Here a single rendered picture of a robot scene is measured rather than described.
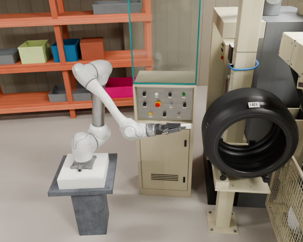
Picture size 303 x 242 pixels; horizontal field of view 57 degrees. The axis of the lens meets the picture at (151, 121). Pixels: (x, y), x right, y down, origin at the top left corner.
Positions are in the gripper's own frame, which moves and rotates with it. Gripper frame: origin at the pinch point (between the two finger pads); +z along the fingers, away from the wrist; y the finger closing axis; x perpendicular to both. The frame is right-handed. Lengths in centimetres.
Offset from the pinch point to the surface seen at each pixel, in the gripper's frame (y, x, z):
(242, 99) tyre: -4.8, -17.2, 35.3
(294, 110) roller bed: 39, 17, 79
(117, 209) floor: 42, 112, -83
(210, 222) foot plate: 32, 125, 8
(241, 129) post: 27, 22, 39
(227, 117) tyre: -12.0, -9.6, 25.5
